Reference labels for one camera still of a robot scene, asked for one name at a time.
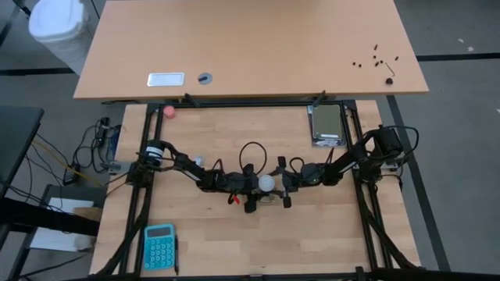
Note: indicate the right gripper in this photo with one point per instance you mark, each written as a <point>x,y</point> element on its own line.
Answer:
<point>293,178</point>

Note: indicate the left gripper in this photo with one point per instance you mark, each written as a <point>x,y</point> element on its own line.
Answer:
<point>242,185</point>

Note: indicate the white lightbulb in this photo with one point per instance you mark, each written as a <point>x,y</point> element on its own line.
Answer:
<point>267,183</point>

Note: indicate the metal lamp socket stand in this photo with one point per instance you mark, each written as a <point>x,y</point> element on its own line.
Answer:
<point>268,199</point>

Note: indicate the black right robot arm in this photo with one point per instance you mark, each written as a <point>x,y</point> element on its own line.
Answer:
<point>351,160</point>

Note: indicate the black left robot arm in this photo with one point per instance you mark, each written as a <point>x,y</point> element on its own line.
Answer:
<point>195,171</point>

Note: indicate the black clamp lever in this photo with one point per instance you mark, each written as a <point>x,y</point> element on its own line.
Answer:
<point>319,99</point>
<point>191,100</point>

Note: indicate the black pen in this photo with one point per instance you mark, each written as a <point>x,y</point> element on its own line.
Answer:
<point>176,253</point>

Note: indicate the teal calculator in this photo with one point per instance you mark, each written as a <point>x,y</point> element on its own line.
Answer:
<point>159,247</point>

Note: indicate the tan wooden desk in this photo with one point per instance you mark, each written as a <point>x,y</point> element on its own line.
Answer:
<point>250,47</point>

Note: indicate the small black knob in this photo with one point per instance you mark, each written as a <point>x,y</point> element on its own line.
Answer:
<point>389,81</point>

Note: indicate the black allen key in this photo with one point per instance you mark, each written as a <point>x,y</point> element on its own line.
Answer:
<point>390,69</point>

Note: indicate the black power strip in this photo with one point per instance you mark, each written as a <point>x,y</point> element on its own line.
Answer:
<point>103,130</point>

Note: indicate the black power adapter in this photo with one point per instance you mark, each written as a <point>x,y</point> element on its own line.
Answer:
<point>71,176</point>

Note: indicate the grey low platform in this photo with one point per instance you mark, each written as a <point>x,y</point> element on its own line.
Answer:
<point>58,191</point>

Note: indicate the white paper sheet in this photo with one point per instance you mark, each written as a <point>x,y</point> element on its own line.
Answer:
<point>58,240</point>

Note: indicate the black metal beam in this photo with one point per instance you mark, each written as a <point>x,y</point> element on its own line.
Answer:
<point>39,216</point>

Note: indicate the black side table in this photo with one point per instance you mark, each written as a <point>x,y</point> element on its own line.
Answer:
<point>15,136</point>

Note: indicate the white trash bin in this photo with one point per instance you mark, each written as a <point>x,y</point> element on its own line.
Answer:
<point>58,27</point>

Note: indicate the black aluminium table frame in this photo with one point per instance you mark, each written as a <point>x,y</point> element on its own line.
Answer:
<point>254,104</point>

